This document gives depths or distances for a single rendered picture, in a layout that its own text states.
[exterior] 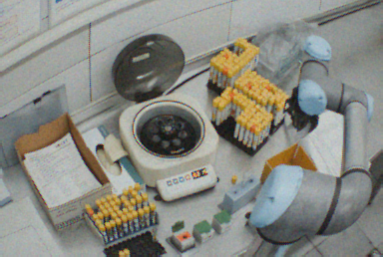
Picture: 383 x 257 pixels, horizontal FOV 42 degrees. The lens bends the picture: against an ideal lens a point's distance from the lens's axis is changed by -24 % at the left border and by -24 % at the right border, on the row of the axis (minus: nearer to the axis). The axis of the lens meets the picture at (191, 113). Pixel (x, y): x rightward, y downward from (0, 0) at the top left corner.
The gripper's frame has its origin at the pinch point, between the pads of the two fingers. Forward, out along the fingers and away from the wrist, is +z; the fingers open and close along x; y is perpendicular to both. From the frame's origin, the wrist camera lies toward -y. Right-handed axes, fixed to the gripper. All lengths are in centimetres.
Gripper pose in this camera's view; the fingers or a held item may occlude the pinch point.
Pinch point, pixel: (302, 132)
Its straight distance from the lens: 161.9
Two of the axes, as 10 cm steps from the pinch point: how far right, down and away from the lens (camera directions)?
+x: 5.2, 6.8, -5.2
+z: -0.7, 6.4, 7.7
